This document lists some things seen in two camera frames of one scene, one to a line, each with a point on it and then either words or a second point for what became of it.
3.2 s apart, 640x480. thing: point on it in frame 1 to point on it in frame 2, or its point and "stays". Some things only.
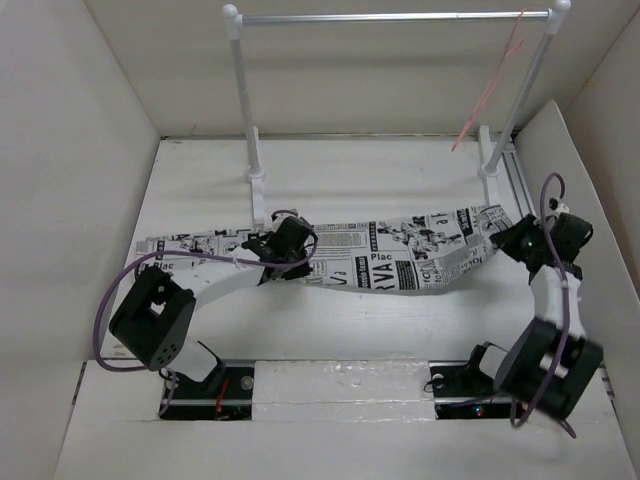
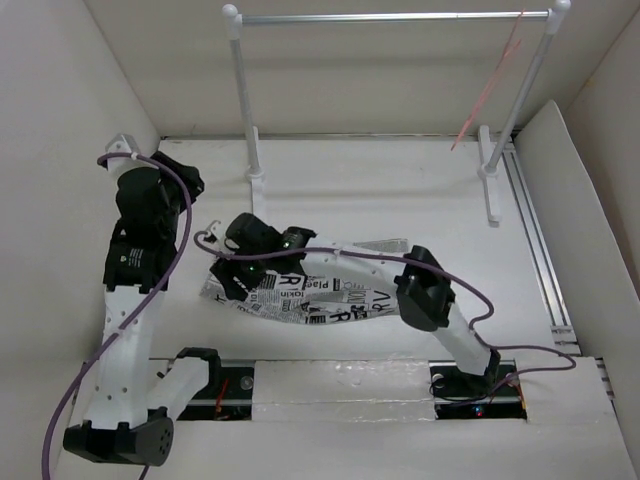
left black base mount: [226, 395] stays
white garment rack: [555, 17] stays
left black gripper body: [296, 271] to [194, 188]
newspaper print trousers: [375, 255] to [330, 286]
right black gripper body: [528, 236] to [250, 270]
